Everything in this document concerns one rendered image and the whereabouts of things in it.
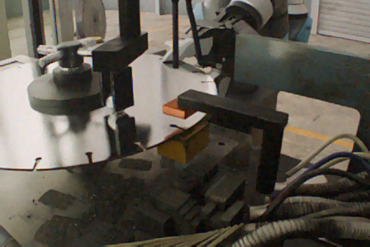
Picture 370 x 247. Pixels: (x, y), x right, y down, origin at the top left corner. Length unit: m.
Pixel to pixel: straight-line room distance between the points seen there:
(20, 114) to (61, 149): 0.09
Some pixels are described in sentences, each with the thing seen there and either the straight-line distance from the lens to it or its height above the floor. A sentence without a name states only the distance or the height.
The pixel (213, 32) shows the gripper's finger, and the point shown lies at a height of 0.98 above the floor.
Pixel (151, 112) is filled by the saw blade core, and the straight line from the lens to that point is 0.31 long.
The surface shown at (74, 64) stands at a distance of 0.37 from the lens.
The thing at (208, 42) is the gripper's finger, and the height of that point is 0.97.
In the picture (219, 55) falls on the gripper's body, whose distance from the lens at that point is 0.53.
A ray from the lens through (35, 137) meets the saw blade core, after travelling 0.30.
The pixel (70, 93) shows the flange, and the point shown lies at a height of 0.96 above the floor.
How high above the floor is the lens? 1.08
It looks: 25 degrees down
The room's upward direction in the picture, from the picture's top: straight up
